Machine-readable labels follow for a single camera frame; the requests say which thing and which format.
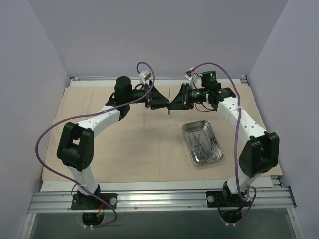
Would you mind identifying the steel hemostat forceps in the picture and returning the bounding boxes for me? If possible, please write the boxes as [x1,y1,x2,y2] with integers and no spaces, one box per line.
[193,135,207,162]

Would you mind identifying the metal instrument tray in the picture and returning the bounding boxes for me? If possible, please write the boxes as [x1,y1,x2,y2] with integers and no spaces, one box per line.
[182,120,223,167]

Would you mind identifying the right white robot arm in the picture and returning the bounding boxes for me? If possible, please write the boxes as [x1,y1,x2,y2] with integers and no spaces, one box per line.
[168,70,280,206]

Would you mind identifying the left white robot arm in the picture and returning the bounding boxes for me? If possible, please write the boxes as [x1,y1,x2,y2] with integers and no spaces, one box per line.
[57,76,169,209]

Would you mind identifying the steel surgical scissors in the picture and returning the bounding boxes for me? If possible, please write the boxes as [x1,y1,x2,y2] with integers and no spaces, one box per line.
[189,131,207,154]

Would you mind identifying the steel needle holder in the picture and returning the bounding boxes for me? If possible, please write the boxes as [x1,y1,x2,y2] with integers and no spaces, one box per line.
[210,139,216,162]

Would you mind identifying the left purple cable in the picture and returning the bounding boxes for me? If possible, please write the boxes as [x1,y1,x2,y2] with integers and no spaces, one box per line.
[35,61,156,227]

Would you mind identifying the purple cable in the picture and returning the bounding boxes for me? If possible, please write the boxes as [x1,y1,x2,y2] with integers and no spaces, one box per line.
[35,61,156,227]
[193,62,257,223]

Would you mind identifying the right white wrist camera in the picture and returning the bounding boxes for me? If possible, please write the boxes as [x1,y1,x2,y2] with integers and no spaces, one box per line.
[184,68,199,88]

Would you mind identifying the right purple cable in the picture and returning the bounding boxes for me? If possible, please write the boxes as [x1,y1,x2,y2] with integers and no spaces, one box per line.
[193,62,257,223]

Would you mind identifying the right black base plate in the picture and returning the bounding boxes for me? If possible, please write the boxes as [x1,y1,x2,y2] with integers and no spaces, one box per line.
[205,191,250,208]

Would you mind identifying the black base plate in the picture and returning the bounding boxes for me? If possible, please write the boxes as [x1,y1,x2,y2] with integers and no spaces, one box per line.
[205,191,250,208]
[71,192,118,210]

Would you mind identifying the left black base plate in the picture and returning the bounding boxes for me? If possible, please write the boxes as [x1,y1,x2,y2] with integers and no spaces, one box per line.
[71,192,118,210]

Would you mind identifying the aluminium front rail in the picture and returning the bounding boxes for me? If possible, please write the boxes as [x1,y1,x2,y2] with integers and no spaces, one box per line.
[28,188,296,213]

